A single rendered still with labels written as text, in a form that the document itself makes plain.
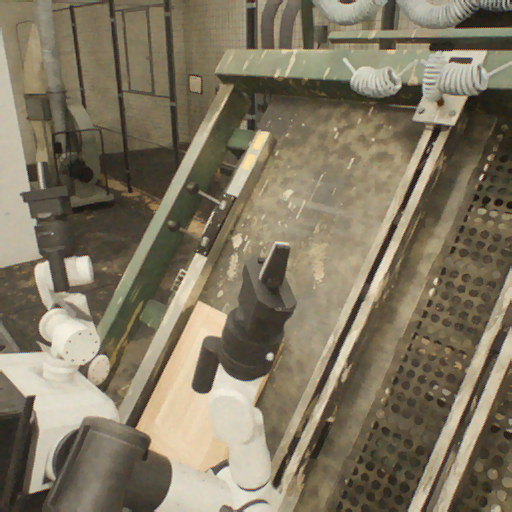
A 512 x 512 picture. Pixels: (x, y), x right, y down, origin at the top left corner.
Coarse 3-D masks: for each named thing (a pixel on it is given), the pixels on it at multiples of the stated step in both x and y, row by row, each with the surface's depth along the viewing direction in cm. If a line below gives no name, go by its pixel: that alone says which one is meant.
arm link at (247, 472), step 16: (240, 448) 79; (256, 448) 80; (224, 464) 90; (240, 464) 81; (256, 464) 81; (224, 480) 87; (240, 480) 82; (256, 480) 82; (240, 496) 83; (256, 496) 83
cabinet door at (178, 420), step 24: (192, 312) 140; (216, 312) 135; (192, 336) 136; (216, 336) 132; (192, 360) 134; (168, 384) 135; (168, 408) 132; (192, 408) 128; (144, 432) 134; (168, 432) 129; (192, 432) 125; (168, 456) 126; (192, 456) 122; (216, 456) 119
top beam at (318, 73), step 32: (224, 64) 160; (256, 64) 151; (288, 64) 143; (320, 64) 135; (352, 64) 129; (384, 64) 123; (416, 64) 117; (320, 96) 143; (352, 96) 134; (416, 96) 120; (480, 96) 109
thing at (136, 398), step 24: (264, 144) 145; (240, 168) 147; (240, 192) 144; (216, 240) 142; (192, 264) 144; (192, 288) 140; (168, 312) 142; (168, 336) 139; (144, 360) 140; (144, 384) 137; (120, 408) 139
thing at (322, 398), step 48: (432, 48) 99; (432, 96) 102; (432, 144) 111; (432, 192) 112; (384, 240) 109; (384, 288) 107; (336, 336) 107; (336, 384) 103; (288, 432) 105; (288, 480) 101
